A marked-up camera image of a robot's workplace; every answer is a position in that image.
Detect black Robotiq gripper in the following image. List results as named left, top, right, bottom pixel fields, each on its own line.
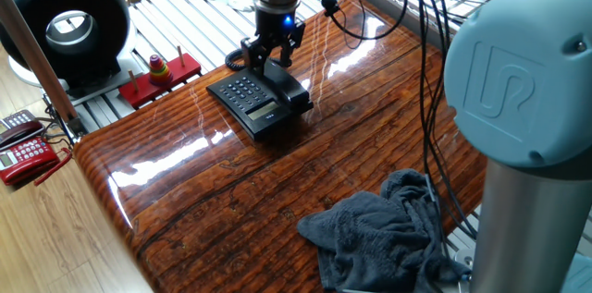
left=240, top=7, right=307, bottom=78

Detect black telephone cord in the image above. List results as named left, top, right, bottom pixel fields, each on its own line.
left=225, top=47, right=251, bottom=71

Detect black telephone handset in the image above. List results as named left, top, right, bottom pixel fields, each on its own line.
left=263, top=59, right=312, bottom=112

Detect black desk telephone base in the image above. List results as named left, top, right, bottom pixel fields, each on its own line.
left=205, top=68, right=315, bottom=141

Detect grey desk telephone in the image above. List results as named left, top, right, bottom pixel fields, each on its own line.
left=0, top=108, right=37, bottom=137

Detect red desk telephone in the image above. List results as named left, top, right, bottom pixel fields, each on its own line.
left=0, top=119, right=74, bottom=188

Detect rainbow stacking rings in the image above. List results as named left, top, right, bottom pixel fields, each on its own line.
left=148, top=54, right=174, bottom=86

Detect red wooden peg board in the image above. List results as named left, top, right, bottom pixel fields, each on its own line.
left=118, top=52, right=203, bottom=110

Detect dark grey crumpled cloth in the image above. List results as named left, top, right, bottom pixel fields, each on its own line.
left=296, top=168, right=471, bottom=293

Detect black cable with plug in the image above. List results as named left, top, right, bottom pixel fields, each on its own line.
left=302, top=0, right=411, bottom=43

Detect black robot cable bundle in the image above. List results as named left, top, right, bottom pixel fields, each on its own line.
left=406, top=0, right=480, bottom=238

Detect slanted frame post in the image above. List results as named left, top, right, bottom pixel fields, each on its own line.
left=0, top=0, right=87, bottom=137

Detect black ring-shaped fan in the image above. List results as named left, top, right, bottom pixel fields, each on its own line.
left=0, top=0, right=138, bottom=95

